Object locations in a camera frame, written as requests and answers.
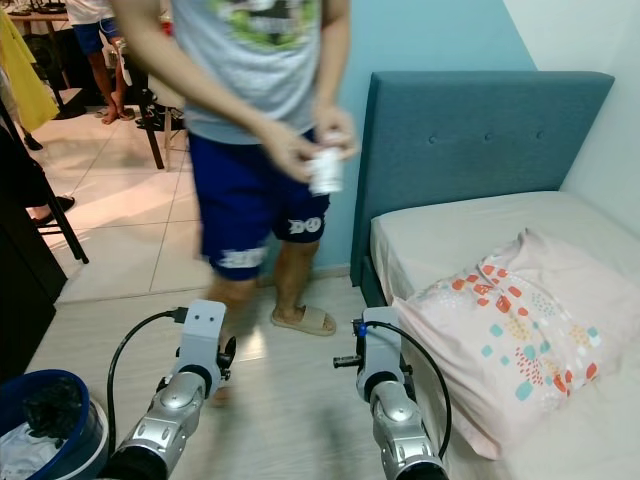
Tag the yellow hanging cloth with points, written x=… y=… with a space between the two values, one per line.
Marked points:
x=25 y=80

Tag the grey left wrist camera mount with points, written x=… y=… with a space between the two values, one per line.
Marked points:
x=202 y=335

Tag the small white bottle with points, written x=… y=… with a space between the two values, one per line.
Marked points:
x=327 y=175

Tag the dark wooden table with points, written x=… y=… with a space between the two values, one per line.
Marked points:
x=153 y=135

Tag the beige slipper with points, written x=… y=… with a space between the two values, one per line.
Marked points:
x=305 y=321

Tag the white crumpled paper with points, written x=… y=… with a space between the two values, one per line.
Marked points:
x=25 y=455

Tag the blue upholstered bed frame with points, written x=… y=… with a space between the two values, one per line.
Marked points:
x=470 y=140

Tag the person in grey shirt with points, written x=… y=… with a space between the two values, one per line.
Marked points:
x=250 y=70

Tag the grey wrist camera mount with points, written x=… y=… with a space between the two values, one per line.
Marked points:
x=202 y=335
x=380 y=345

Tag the person's left forearm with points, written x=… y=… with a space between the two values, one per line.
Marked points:
x=333 y=60

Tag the beige sheeted mattress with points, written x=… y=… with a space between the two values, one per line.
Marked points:
x=450 y=230

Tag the person in black trousers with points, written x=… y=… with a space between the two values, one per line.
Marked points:
x=52 y=210

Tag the person's left hand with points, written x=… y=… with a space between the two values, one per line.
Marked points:
x=338 y=128

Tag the pink patterned pillow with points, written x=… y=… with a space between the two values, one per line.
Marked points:
x=530 y=330

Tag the black crumpled cloth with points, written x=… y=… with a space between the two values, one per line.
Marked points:
x=53 y=408

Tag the person's right forearm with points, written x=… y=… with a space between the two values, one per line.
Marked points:
x=200 y=100

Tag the person's right hand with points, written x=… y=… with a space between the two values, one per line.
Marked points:
x=290 y=150

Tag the blue plastic bucket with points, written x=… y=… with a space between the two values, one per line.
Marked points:
x=98 y=455

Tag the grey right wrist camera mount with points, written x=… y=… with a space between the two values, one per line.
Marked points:
x=380 y=345

